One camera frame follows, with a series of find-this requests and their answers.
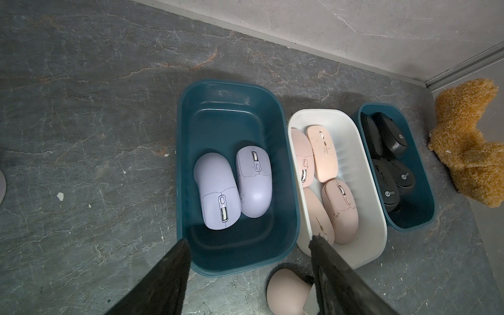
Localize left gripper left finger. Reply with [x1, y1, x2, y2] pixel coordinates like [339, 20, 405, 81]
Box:
[107, 239, 192, 314]

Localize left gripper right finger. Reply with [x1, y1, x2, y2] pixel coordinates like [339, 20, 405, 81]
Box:
[309, 236, 397, 314]

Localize pink mouse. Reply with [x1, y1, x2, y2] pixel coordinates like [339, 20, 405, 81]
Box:
[291, 128, 315, 188]
[307, 125, 339, 183]
[322, 178, 359, 244]
[266, 269, 320, 314]
[303, 188, 335, 245]

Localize purple mouse top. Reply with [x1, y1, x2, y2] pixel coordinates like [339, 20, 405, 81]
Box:
[194, 152, 242, 230]

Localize purple mouse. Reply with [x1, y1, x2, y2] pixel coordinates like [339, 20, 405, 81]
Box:
[236, 146, 272, 218]
[194, 152, 242, 230]

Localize black mouse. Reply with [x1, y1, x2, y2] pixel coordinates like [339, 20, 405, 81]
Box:
[360, 113, 383, 158]
[372, 159, 400, 213]
[372, 113, 408, 156]
[383, 158, 416, 195]

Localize purple mouse bottom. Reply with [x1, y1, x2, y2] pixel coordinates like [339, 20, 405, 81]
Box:
[236, 146, 272, 218]

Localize white storage box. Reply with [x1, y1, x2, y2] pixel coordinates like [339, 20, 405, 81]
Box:
[287, 109, 387, 269]

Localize left teal storage box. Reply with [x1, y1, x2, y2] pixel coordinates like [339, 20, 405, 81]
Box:
[177, 80, 301, 277]

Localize teal storage box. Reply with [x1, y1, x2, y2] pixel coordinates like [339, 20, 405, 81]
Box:
[177, 80, 301, 277]
[351, 103, 436, 232]

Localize right teal storage box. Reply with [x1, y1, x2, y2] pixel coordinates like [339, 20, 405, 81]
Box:
[351, 103, 436, 232]

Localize brown teddy bear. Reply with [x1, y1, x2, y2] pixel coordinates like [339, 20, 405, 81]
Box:
[428, 79, 503, 207]

